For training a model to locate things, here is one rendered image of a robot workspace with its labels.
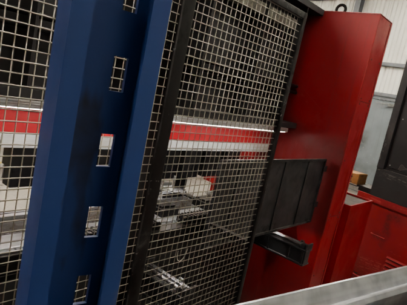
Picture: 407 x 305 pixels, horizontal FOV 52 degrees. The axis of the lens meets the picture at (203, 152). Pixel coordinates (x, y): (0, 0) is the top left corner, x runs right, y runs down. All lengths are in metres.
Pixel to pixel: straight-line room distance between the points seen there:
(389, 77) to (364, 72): 7.02
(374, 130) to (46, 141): 9.65
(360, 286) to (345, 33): 2.58
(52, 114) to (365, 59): 2.71
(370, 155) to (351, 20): 7.03
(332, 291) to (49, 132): 0.31
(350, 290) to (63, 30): 0.36
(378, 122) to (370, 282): 9.34
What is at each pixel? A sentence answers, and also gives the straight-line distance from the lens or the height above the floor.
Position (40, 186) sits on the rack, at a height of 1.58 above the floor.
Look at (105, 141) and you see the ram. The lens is 2.01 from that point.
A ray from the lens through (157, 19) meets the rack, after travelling 0.26.
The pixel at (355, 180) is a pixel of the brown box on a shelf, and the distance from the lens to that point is 4.42.
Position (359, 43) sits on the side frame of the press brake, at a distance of 2.93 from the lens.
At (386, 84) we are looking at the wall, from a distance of 9.91.
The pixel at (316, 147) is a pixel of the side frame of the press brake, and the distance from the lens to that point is 2.95.
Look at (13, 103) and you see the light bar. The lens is 1.53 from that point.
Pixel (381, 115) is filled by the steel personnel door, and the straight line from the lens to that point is 9.80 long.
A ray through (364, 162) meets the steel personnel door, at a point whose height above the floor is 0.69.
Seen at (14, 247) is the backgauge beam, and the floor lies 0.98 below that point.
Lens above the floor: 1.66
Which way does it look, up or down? 9 degrees down
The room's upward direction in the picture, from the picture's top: 12 degrees clockwise
